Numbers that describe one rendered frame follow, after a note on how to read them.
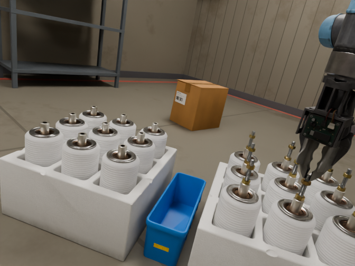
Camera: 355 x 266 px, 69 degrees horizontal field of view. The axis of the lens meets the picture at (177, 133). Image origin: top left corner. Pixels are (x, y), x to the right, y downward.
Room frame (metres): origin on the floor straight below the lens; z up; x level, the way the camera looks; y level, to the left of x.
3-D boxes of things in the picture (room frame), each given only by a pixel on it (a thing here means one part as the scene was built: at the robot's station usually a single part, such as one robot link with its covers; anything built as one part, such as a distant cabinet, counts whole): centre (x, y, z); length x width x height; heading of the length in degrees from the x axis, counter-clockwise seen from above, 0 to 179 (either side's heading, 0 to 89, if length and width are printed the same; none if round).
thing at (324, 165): (0.48, -0.29, 0.38); 0.06 x 0.03 x 0.09; 139
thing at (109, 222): (0.75, 0.22, 0.09); 0.39 x 0.39 x 0.18; 78
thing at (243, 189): (0.54, -0.18, 0.26); 0.02 x 0.02 x 0.03
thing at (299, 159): (0.51, -0.26, 0.38); 0.06 x 0.03 x 0.09; 139
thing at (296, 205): (0.51, -0.29, 0.26); 0.02 x 0.02 x 0.03
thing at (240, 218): (0.54, -0.18, 0.16); 0.10 x 0.10 x 0.18
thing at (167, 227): (0.68, -0.05, 0.06); 0.30 x 0.11 x 0.12; 168
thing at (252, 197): (0.54, -0.18, 0.25); 0.08 x 0.08 x 0.01
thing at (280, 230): (0.51, -0.29, 0.16); 0.10 x 0.10 x 0.18
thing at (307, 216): (0.51, -0.29, 0.25); 0.08 x 0.08 x 0.01
